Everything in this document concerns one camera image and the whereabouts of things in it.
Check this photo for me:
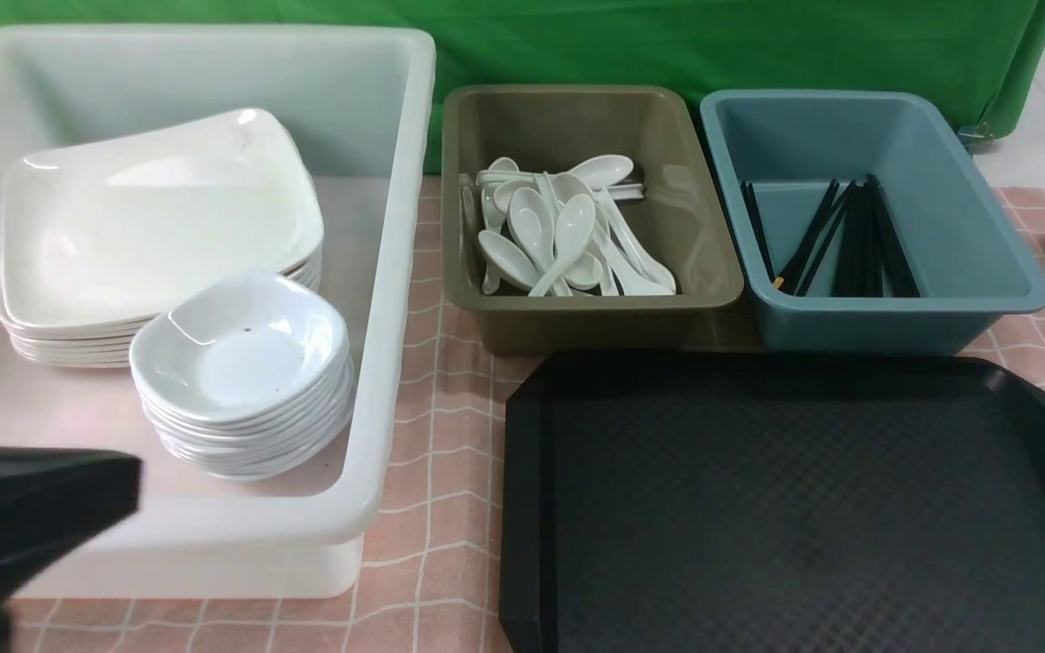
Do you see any small white bowl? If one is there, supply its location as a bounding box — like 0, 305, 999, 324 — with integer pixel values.
142, 377, 356, 452
154, 417, 352, 479
142, 358, 356, 442
129, 271, 351, 424
142, 401, 354, 466

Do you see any green backdrop cloth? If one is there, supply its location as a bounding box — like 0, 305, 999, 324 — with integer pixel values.
0, 1, 1045, 137

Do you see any black chopstick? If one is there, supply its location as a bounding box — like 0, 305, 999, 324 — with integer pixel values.
773, 179, 839, 295
833, 182, 867, 297
865, 173, 922, 298
739, 180, 776, 284

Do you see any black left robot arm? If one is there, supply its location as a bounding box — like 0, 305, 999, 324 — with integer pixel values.
0, 446, 142, 652

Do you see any black plastic serving tray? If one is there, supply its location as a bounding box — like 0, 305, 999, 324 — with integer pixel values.
498, 350, 1045, 652

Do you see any top small white bowl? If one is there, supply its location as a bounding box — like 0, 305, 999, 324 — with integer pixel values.
129, 271, 351, 424

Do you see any large white plastic bin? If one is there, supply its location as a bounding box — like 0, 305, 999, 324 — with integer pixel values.
0, 24, 435, 599

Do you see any pink checked tablecloth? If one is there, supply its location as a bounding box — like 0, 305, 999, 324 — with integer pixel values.
11, 177, 1045, 652

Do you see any blue plastic bin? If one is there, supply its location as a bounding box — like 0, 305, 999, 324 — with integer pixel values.
699, 90, 1045, 355

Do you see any top white square plate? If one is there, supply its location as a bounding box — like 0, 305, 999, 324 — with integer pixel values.
0, 108, 324, 329

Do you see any olive brown plastic bin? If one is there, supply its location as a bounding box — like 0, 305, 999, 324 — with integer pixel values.
441, 85, 744, 356

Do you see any white square plate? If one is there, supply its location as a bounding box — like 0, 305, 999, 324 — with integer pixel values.
15, 350, 130, 369
5, 263, 324, 353
11, 342, 131, 364
0, 247, 323, 340
0, 108, 324, 329

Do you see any white ceramic soup spoon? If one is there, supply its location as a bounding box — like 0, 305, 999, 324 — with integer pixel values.
594, 189, 679, 294
528, 193, 596, 297
475, 154, 635, 190
477, 229, 541, 291
507, 189, 571, 297

